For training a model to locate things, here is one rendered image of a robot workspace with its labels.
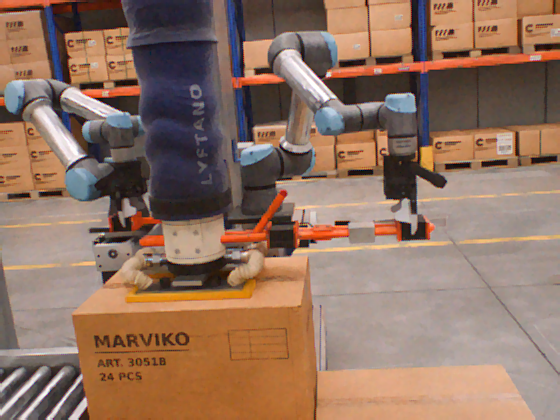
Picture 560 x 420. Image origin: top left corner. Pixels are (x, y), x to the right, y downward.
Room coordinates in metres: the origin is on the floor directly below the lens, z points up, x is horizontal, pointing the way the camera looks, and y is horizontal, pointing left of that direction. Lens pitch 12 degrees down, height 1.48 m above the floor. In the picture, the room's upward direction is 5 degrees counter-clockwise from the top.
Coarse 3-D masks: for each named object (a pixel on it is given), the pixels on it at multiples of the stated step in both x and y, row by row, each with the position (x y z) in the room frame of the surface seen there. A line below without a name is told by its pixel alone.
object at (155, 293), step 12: (216, 276) 1.45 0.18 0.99; (156, 288) 1.46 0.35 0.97; (168, 288) 1.45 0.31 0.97; (180, 288) 1.45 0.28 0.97; (192, 288) 1.44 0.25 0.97; (204, 288) 1.43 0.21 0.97; (216, 288) 1.42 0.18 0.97; (228, 288) 1.42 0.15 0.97; (240, 288) 1.41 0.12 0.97; (252, 288) 1.43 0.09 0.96; (132, 300) 1.43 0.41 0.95; (144, 300) 1.42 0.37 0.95; (156, 300) 1.42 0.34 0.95; (168, 300) 1.42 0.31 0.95; (180, 300) 1.41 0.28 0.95; (192, 300) 1.41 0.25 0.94
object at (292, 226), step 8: (272, 224) 1.57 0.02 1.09; (280, 224) 1.57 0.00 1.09; (288, 224) 1.56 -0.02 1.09; (296, 224) 1.51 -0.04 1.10; (272, 232) 1.48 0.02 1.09; (280, 232) 1.48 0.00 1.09; (288, 232) 1.47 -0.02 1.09; (296, 232) 1.48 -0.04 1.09; (272, 240) 1.49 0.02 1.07; (280, 240) 1.48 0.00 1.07; (288, 240) 1.48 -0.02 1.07; (296, 240) 1.48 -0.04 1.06; (272, 248) 1.48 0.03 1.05; (280, 248) 1.48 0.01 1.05
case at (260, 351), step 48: (288, 288) 1.44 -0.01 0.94; (96, 336) 1.38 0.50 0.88; (144, 336) 1.37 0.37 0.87; (192, 336) 1.35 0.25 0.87; (240, 336) 1.34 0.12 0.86; (288, 336) 1.33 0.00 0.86; (96, 384) 1.39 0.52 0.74; (144, 384) 1.37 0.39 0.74; (192, 384) 1.36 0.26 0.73; (240, 384) 1.34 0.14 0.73; (288, 384) 1.33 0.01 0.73
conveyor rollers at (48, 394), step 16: (0, 368) 1.93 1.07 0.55; (48, 368) 1.91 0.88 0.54; (64, 368) 1.88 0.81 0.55; (0, 384) 1.80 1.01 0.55; (16, 384) 1.84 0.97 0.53; (32, 384) 1.79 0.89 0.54; (48, 384) 1.77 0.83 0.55; (64, 384) 1.81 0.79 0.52; (80, 384) 1.76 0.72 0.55; (0, 400) 1.73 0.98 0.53; (16, 400) 1.69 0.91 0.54; (48, 400) 1.70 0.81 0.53; (64, 400) 1.66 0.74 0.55; (0, 416) 1.60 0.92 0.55; (32, 416) 1.60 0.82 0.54; (48, 416) 1.57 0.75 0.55; (64, 416) 1.61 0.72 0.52
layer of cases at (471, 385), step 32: (320, 384) 1.63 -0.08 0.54; (352, 384) 1.62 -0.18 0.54; (384, 384) 1.60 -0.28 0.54; (416, 384) 1.59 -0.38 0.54; (448, 384) 1.57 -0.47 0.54; (480, 384) 1.55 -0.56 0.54; (512, 384) 1.54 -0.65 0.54; (320, 416) 1.46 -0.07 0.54; (352, 416) 1.45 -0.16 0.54; (384, 416) 1.43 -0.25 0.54; (416, 416) 1.42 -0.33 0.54; (448, 416) 1.41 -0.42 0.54; (480, 416) 1.39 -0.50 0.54; (512, 416) 1.38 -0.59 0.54
